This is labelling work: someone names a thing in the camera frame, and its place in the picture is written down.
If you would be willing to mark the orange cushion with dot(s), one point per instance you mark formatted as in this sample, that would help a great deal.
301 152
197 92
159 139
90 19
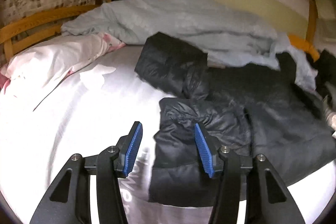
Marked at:
304 45

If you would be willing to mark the white pink pillow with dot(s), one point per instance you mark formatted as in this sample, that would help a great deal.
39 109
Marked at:
34 73

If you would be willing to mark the black puffer jacket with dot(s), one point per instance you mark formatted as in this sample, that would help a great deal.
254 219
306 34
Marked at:
252 109

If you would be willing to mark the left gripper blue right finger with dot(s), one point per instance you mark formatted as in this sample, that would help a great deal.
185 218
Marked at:
208 150

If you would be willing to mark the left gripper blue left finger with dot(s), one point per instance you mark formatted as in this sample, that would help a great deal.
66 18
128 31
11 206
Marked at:
128 146

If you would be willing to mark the light blue duvet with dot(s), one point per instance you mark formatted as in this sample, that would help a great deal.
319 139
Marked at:
229 37

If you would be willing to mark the white bed sheet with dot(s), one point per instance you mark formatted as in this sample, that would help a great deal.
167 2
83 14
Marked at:
76 118

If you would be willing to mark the dark clothes pile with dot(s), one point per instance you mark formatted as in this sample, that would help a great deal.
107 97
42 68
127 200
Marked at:
325 66

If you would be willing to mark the wooden bed frame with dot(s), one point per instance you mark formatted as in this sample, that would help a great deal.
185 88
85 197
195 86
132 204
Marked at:
31 24

